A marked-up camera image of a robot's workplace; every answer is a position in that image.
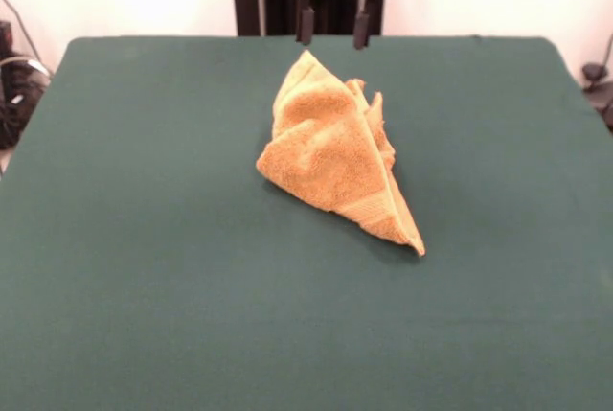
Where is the tan terry towel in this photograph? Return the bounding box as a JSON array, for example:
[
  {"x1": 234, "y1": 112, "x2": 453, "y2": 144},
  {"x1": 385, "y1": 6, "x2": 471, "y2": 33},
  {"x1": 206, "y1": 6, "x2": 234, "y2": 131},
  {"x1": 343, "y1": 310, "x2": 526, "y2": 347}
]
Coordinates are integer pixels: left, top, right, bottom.
[{"x1": 254, "y1": 49, "x2": 426, "y2": 258}]

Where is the dark curved stand foot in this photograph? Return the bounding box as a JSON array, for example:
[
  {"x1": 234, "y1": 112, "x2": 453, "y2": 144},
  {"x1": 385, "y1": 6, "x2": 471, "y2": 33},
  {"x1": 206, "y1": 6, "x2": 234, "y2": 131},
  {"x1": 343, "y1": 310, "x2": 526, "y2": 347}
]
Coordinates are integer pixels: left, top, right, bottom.
[
  {"x1": 580, "y1": 61, "x2": 613, "y2": 133},
  {"x1": 0, "y1": 52, "x2": 53, "y2": 151}
]

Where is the dark green table cloth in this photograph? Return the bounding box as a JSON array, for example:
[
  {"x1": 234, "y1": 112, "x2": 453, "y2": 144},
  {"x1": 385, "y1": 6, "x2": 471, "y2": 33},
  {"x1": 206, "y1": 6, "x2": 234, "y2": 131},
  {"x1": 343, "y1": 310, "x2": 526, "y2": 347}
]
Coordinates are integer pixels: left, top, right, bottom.
[{"x1": 0, "y1": 34, "x2": 613, "y2": 411}]

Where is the black box with red light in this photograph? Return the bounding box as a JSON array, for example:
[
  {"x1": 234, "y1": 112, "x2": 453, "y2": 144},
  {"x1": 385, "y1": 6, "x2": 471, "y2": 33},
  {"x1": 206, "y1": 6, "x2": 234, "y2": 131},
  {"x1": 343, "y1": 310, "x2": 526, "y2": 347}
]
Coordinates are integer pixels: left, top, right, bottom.
[{"x1": 0, "y1": 19, "x2": 14, "y2": 57}]

